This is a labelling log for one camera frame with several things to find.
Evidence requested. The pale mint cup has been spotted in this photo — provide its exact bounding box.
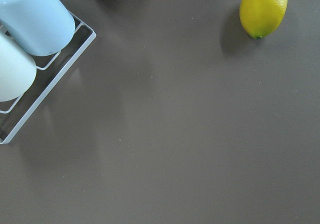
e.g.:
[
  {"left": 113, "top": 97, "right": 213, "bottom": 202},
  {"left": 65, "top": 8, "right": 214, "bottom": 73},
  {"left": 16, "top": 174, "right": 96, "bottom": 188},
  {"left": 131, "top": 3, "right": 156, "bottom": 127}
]
[{"left": 0, "top": 32, "right": 37, "bottom": 102}]

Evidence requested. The yellow lemon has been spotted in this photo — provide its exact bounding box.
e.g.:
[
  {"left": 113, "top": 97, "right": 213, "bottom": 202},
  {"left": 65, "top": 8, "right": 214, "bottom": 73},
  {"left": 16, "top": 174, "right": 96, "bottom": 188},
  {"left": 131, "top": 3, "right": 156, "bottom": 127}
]
[{"left": 239, "top": 0, "right": 288, "bottom": 40}]

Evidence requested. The light blue cup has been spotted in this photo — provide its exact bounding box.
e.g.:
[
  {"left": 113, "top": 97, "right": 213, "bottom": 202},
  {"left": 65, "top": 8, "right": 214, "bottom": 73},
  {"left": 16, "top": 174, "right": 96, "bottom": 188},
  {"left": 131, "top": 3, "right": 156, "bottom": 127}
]
[{"left": 0, "top": 0, "right": 76, "bottom": 56}]

